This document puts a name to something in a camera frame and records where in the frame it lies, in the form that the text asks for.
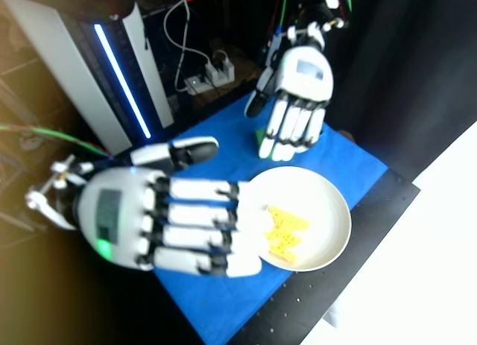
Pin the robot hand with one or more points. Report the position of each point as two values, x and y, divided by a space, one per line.
305 73
112 211

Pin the small green object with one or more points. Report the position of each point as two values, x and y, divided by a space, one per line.
259 136

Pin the white round plate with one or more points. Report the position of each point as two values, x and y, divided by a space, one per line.
328 211

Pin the white power strip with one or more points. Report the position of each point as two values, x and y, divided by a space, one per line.
221 71

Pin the black curtain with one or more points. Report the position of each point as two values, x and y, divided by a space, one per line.
410 62

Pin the white power adapter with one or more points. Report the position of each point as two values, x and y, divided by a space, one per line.
195 85

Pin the blue cloth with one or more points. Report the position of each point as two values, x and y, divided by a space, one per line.
223 304

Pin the white tower with blue light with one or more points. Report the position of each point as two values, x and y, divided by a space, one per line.
56 62

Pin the yellow cheese slice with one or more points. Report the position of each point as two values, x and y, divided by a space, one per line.
287 233

